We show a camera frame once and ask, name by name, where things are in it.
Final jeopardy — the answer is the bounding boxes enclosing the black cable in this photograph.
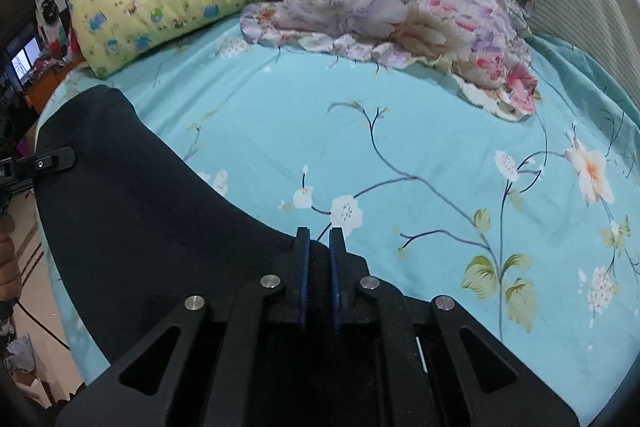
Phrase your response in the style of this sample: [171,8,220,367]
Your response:
[14,301,72,352]

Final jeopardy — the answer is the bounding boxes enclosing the teal floral bed sheet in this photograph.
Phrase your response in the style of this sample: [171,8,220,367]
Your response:
[40,19,640,427]

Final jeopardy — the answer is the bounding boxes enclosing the black pants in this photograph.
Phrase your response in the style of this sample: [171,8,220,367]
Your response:
[34,85,431,368]

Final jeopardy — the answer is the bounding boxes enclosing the person's left hand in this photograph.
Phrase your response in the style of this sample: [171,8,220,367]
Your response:
[0,218,23,304]

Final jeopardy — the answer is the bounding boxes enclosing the red cloth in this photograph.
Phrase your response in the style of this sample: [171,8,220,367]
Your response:
[67,26,85,64]

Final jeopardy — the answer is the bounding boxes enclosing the pink floral ruffled pillow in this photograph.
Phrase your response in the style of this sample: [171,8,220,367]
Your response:
[239,0,543,122]

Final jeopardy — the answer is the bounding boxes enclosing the purple box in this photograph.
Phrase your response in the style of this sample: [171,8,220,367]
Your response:
[15,136,40,158]

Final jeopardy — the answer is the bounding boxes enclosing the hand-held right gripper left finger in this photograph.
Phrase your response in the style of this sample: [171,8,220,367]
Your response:
[55,227,313,427]

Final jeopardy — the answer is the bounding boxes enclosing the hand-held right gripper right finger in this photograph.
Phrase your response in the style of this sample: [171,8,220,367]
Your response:
[327,227,581,427]

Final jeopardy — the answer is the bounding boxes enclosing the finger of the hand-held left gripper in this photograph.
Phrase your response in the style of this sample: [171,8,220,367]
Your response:
[10,147,77,196]

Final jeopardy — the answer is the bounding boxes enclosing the wooden desk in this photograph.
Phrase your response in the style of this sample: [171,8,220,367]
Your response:
[22,74,68,114]

